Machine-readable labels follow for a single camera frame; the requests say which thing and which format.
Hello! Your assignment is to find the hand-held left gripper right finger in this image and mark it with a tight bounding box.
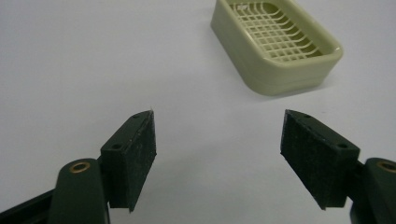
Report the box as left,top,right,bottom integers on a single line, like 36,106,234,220
279,108,361,211

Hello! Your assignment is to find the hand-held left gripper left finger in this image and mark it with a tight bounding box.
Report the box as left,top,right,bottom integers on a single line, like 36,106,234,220
99,109,158,214

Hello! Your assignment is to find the pale green soap dish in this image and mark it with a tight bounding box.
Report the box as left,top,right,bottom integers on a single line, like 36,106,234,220
210,0,344,97

